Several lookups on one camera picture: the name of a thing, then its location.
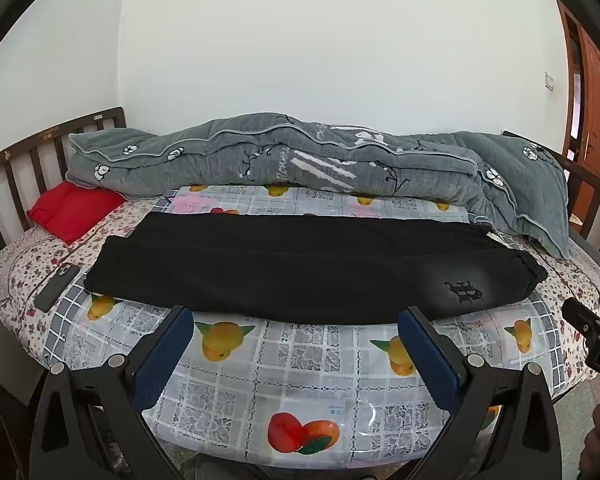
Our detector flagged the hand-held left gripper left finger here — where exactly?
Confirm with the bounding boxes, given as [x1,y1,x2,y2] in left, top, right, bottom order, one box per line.
[30,305,261,480]

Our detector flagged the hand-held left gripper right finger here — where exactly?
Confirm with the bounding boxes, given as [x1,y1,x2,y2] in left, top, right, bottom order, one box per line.
[355,306,563,480]

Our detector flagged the black pants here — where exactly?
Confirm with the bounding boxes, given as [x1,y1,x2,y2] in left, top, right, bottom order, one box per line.
[83,211,548,326]

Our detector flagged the black smartphone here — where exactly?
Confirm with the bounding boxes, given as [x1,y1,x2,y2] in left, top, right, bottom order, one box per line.
[34,262,81,313]

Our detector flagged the fruit print plastic sheet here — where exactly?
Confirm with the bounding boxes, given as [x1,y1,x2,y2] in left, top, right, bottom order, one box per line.
[45,185,546,457]

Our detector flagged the floral bed sheet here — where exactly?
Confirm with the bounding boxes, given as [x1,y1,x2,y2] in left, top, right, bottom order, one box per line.
[0,185,600,411]

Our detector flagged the red pillow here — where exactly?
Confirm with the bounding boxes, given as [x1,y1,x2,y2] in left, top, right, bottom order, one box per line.
[27,181,126,246]

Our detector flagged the brown wooden door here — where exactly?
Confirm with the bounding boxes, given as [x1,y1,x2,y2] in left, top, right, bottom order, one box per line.
[555,0,600,221]

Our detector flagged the grey floral quilt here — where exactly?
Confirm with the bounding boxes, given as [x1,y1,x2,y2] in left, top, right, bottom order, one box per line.
[65,112,571,260]

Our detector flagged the wooden slatted headboard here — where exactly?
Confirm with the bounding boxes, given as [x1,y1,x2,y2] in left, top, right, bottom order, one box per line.
[0,107,127,286]

